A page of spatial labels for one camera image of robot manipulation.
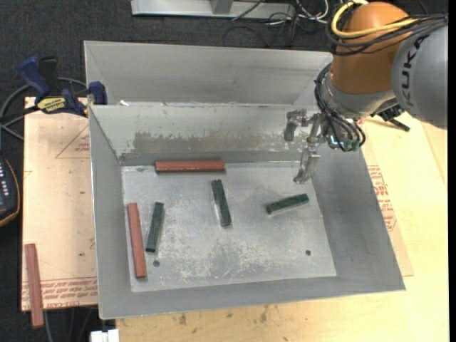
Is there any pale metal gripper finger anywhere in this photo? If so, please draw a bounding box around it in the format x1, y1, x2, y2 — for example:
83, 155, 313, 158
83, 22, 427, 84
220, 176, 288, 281
293, 147, 321, 185
284, 108, 308, 142

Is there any dark green flat block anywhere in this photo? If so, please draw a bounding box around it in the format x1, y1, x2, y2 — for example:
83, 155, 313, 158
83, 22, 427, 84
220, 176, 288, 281
210, 179, 233, 228
145, 201, 166, 254
265, 193, 311, 216

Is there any red-brown flat block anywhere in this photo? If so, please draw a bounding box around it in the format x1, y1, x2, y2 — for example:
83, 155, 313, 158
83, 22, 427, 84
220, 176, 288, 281
24, 243, 46, 329
126, 202, 148, 281
155, 160, 227, 174

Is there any grey metal bin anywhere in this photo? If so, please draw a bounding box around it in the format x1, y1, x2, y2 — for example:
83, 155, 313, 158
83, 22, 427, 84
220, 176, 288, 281
83, 40, 407, 321

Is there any brown cardboard board red print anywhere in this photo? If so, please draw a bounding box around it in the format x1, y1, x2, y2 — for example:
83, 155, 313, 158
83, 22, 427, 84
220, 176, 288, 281
21, 96, 415, 313

